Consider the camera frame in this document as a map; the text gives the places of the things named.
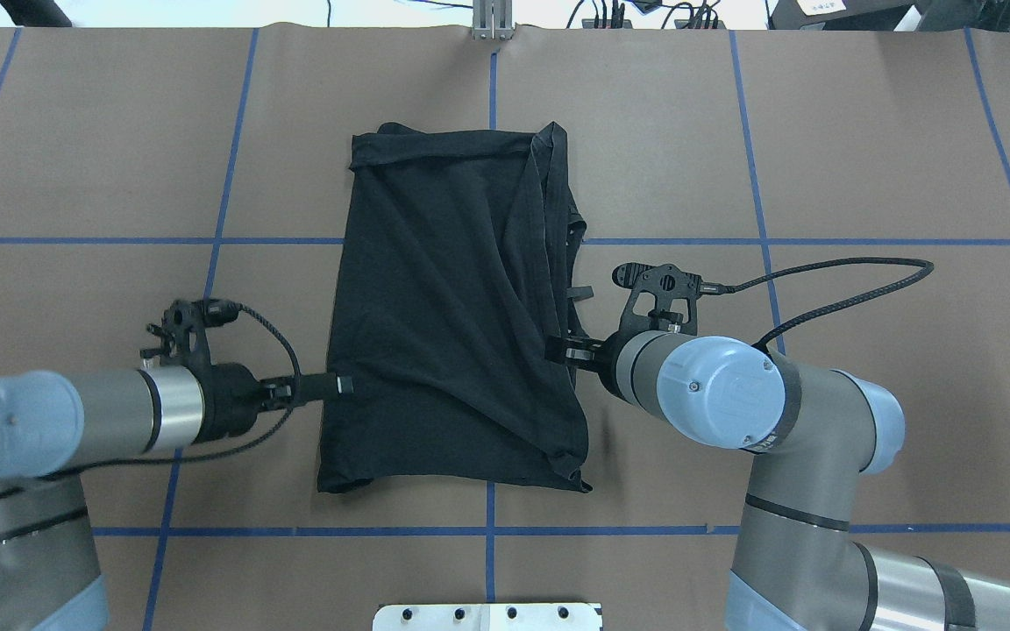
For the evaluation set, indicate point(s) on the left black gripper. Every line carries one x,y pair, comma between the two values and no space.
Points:
231,402

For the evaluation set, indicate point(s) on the aluminium frame post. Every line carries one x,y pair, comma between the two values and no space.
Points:
493,20

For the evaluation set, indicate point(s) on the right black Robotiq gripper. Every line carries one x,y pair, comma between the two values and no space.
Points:
608,352

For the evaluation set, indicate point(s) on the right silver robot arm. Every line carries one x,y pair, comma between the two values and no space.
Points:
813,433

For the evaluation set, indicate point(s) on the black graphic t-shirt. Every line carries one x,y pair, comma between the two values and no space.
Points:
456,270

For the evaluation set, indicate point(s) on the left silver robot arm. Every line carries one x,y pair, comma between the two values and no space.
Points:
54,427

